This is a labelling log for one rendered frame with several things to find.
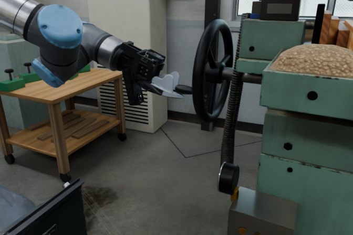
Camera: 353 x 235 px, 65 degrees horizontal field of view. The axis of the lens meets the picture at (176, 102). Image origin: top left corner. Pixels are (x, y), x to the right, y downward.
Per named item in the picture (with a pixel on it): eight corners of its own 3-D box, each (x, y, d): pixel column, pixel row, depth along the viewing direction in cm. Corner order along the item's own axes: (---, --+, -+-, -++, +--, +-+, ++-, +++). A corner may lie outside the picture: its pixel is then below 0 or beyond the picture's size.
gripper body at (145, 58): (154, 62, 70) (116, 42, 73) (145, 92, 74) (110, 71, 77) (168, 57, 76) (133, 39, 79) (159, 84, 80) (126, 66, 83)
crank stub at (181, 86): (178, 90, 75) (177, 82, 73) (198, 93, 72) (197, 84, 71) (174, 94, 73) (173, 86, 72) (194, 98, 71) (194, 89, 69)
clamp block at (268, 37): (251, 49, 80) (254, 16, 77) (302, 53, 74) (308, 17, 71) (238, 58, 67) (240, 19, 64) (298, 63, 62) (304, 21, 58)
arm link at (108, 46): (94, 67, 78) (116, 61, 86) (108, 75, 77) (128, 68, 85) (100, 38, 74) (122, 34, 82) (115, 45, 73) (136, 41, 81)
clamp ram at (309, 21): (286, 40, 72) (291, 3, 69) (318, 41, 69) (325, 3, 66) (282, 44, 65) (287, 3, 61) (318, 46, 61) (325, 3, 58)
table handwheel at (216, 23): (222, 91, 98) (221, 6, 83) (282, 99, 90) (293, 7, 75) (190, 141, 77) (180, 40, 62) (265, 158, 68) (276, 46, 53)
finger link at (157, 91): (160, 92, 71) (132, 76, 73) (158, 97, 72) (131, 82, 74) (168, 87, 75) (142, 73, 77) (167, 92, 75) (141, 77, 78)
